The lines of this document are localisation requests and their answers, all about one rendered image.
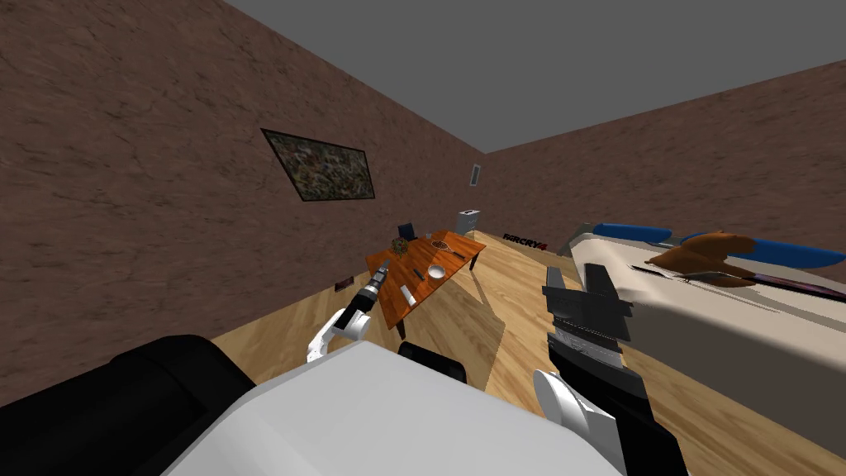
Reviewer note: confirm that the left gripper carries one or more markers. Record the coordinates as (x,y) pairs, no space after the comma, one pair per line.
(381,272)

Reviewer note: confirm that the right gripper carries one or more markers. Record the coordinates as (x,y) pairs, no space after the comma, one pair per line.
(588,314)

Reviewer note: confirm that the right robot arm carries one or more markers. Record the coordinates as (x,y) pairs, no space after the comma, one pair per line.
(615,410)

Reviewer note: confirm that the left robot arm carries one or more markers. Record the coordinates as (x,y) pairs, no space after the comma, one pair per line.
(119,410)

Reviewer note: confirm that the dark blue chair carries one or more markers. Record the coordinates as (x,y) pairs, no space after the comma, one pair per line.
(407,231)

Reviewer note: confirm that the orange wooden table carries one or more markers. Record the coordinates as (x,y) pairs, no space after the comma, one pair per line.
(429,254)

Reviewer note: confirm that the black and red poster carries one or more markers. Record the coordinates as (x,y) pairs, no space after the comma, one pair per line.
(525,241)

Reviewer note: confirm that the small white cabinet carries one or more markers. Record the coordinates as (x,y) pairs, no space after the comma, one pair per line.
(468,222)

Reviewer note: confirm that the white bed with blue pillows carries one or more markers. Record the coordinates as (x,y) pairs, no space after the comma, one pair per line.
(694,324)

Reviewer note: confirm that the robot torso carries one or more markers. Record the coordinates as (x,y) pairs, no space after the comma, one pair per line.
(370,416)

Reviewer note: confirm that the dark framed wall picture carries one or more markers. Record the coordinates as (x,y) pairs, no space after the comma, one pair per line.
(322,167)

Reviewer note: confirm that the small grey wall frame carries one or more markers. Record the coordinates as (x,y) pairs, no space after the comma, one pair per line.
(475,175)

